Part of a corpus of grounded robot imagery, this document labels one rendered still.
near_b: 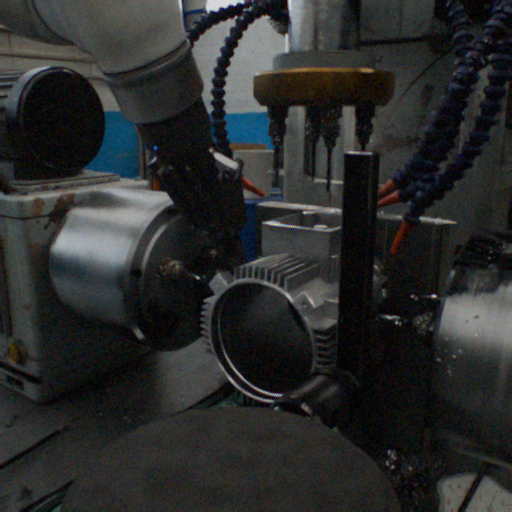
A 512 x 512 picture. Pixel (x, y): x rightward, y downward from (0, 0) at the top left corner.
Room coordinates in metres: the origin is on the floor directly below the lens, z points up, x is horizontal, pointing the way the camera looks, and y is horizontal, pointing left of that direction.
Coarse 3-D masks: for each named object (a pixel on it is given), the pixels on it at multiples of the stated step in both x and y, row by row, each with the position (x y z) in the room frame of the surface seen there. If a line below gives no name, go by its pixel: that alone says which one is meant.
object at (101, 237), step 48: (96, 192) 0.89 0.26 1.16; (144, 192) 0.86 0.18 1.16; (96, 240) 0.78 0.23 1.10; (144, 240) 0.75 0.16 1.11; (192, 240) 0.83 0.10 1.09; (96, 288) 0.75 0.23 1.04; (144, 288) 0.74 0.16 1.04; (192, 288) 0.82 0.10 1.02; (144, 336) 0.74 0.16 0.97; (192, 336) 0.83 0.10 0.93
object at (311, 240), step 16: (272, 224) 0.70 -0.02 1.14; (288, 224) 0.75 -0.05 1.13; (304, 224) 0.78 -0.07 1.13; (320, 224) 0.79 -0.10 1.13; (336, 224) 0.77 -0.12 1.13; (272, 240) 0.70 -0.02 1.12; (288, 240) 0.68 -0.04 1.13; (304, 240) 0.67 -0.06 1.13; (320, 240) 0.65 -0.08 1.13; (336, 240) 0.66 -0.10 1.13; (304, 256) 0.67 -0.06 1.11; (320, 256) 0.65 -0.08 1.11; (336, 256) 0.66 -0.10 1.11; (320, 272) 0.65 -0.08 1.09; (336, 272) 0.66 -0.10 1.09
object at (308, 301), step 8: (376, 264) 0.72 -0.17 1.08; (224, 272) 0.65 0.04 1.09; (376, 272) 0.71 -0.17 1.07; (216, 280) 0.65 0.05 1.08; (224, 280) 0.64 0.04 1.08; (232, 280) 0.65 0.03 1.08; (216, 288) 0.65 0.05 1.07; (224, 288) 0.64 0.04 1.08; (312, 288) 0.59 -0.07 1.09; (296, 296) 0.58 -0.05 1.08; (304, 296) 0.57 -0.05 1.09; (312, 296) 0.58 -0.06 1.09; (296, 304) 0.58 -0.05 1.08; (304, 304) 0.58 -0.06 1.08; (312, 304) 0.57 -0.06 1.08; (320, 304) 0.58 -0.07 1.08; (304, 312) 0.57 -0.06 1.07; (312, 312) 0.58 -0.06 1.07; (216, 368) 0.65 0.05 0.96; (216, 376) 0.65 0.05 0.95; (224, 376) 0.64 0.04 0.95
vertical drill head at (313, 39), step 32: (320, 0) 0.69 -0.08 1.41; (352, 0) 0.69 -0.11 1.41; (288, 32) 0.73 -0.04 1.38; (320, 32) 0.69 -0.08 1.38; (352, 32) 0.70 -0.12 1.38; (288, 64) 0.68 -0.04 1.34; (320, 64) 0.67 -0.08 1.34; (352, 64) 0.67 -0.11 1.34; (256, 96) 0.70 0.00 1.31; (288, 96) 0.66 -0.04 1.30; (320, 96) 0.64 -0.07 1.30; (352, 96) 0.65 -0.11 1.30; (384, 96) 0.67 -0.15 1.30; (320, 128) 0.78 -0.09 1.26
